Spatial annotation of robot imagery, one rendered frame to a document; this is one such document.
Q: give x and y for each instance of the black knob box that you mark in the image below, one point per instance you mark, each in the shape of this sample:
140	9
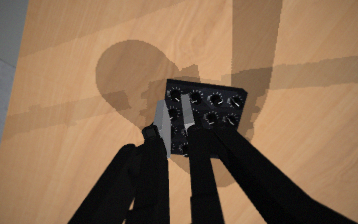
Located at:
228	107

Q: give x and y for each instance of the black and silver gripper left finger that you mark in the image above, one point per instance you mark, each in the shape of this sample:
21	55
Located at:
110	199

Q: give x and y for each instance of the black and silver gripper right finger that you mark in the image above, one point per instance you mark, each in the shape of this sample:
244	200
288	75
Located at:
275	196

